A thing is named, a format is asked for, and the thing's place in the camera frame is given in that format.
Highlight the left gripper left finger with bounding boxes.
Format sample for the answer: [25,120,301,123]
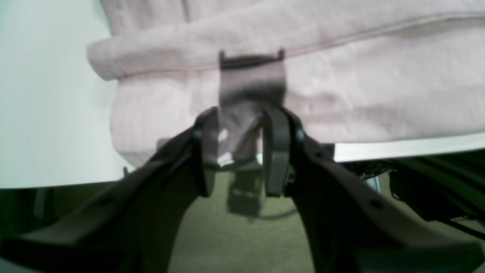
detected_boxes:
[1,107,219,273]

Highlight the pink T-shirt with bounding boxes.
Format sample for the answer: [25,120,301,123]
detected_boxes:
[87,0,484,167]

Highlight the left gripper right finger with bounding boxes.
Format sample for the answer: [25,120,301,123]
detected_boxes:
[262,107,484,273]

